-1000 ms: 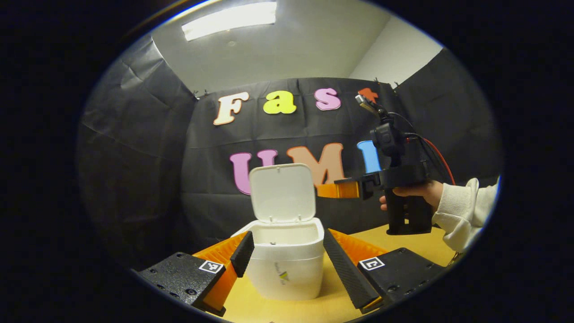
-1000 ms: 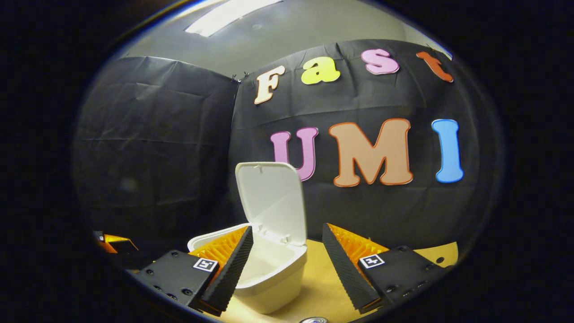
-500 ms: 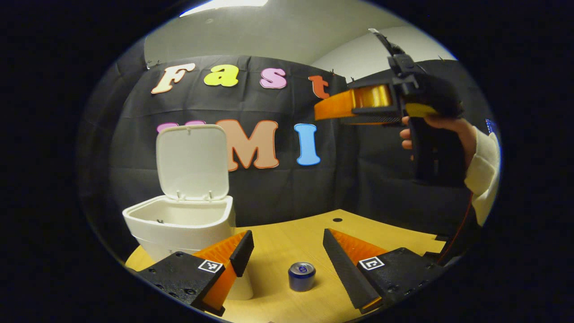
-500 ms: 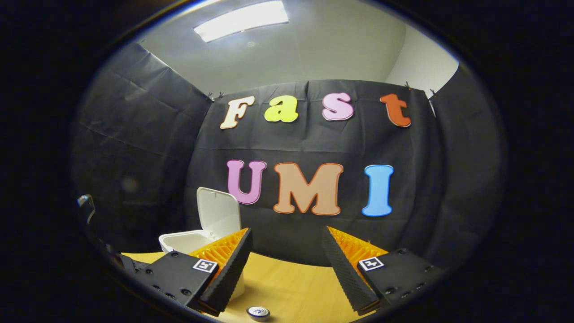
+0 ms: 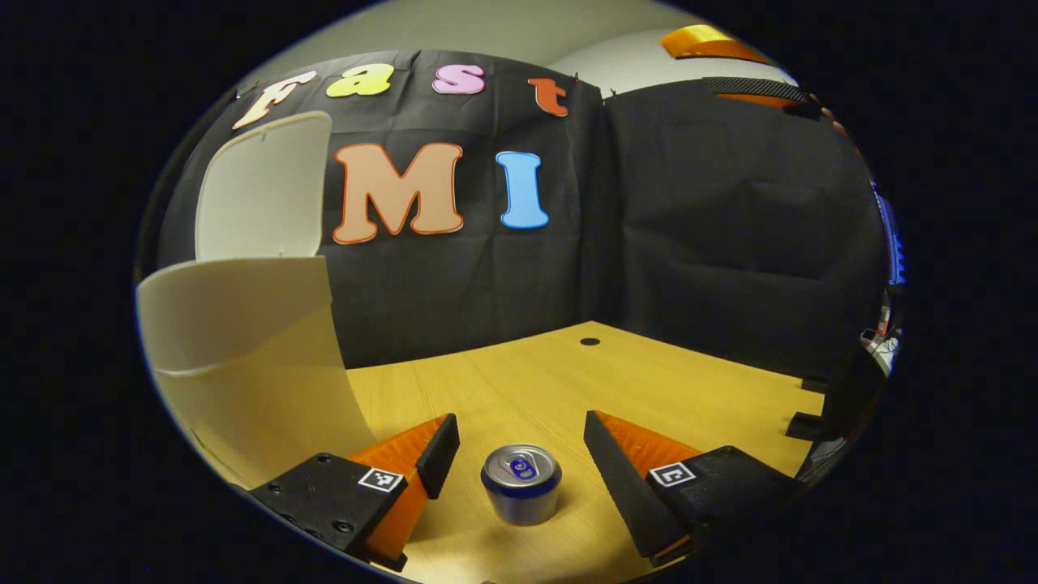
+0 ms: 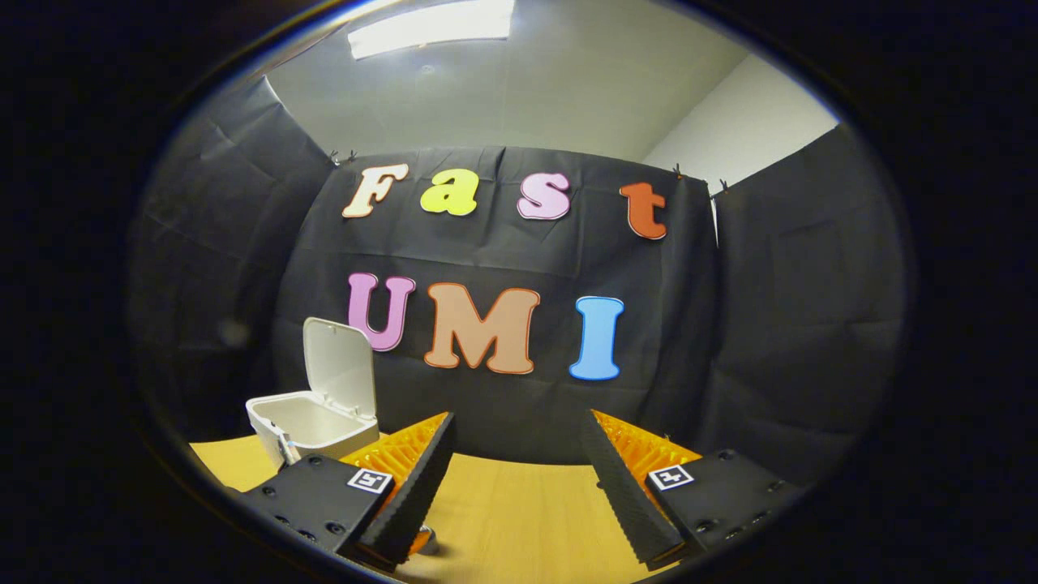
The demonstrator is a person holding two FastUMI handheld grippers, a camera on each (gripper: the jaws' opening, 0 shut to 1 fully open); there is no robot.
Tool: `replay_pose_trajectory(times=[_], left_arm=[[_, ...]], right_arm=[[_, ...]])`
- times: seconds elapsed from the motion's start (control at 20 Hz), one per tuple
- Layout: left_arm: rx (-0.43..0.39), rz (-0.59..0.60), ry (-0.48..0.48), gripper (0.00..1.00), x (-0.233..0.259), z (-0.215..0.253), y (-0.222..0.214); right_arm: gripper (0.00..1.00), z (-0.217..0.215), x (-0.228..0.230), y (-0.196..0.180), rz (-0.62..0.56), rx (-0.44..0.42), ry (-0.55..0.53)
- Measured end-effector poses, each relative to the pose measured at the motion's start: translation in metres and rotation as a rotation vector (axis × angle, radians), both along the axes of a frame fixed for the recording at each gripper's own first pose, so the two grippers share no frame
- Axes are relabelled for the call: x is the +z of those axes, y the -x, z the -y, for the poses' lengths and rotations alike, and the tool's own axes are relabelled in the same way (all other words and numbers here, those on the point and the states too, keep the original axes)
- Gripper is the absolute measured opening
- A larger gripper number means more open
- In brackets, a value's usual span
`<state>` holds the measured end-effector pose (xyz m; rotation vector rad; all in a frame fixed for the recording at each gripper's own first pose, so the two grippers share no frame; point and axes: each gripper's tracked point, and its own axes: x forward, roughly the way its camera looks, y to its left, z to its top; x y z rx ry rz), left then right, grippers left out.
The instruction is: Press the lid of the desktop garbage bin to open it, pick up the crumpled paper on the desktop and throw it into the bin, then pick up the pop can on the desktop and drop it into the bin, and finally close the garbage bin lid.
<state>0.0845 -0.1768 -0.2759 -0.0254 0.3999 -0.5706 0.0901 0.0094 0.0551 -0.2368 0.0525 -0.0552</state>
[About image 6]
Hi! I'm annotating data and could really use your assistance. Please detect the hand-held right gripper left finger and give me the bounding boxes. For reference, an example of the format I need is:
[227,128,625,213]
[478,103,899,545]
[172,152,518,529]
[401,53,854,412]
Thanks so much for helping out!
[242,410,457,573]

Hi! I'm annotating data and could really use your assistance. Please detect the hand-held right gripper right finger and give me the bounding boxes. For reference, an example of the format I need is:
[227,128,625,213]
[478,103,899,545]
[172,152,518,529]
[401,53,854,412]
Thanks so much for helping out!
[578,409,805,570]

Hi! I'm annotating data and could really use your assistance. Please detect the white desktop garbage bin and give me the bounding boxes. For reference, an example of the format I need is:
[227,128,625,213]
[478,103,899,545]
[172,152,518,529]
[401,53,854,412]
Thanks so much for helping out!
[246,317,380,470]

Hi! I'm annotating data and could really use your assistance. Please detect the wooden desktop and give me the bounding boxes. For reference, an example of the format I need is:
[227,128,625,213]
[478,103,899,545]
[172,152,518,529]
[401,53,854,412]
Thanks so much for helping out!
[189,434,682,584]

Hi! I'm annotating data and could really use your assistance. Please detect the black backdrop cloth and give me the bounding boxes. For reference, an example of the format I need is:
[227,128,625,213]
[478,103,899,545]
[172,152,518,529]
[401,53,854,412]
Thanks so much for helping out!
[126,75,913,487]

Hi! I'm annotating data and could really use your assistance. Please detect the ceiling light panel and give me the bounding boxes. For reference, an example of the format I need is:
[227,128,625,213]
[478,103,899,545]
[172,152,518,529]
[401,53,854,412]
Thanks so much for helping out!
[349,0,516,60]

